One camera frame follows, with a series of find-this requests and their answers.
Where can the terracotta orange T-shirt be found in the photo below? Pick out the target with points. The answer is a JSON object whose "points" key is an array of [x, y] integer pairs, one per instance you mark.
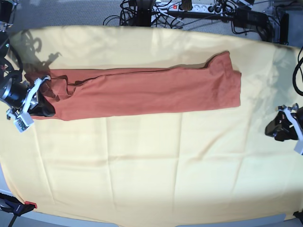
{"points": [[85, 93]]}

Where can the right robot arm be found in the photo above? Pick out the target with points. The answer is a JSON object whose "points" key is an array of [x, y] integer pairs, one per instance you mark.
{"points": [[11, 66]]}

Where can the black box at right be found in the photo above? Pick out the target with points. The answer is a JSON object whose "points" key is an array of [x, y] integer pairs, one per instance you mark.
{"points": [[284, 27]]}

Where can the black central stand post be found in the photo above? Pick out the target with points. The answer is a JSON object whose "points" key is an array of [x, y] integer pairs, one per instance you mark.
{"points": [[143, 13]]}

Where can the yellow table cloth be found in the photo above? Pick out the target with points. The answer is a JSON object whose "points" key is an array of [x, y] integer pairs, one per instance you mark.
{"points": [[157, 170]]}

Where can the blue black bar clamp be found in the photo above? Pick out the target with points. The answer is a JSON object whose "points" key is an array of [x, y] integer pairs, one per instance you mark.
{"points": [[10, 204]]}

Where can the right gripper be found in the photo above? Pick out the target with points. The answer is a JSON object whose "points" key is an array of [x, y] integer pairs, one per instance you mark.
{"points": [[22, 96]]}

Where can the white power strip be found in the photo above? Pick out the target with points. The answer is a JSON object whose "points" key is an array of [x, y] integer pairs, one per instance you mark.
{"points": [[197, 9]]}

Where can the black clamp at right corner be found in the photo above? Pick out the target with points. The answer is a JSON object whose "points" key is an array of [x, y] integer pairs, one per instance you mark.
{"points": [[299, 215]]}

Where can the black power adapter brick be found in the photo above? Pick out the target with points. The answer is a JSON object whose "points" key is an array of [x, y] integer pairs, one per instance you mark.
{"points": [[244, 18]]}

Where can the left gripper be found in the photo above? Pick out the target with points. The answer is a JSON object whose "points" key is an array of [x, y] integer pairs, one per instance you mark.
{"points": [[282, 129]]}

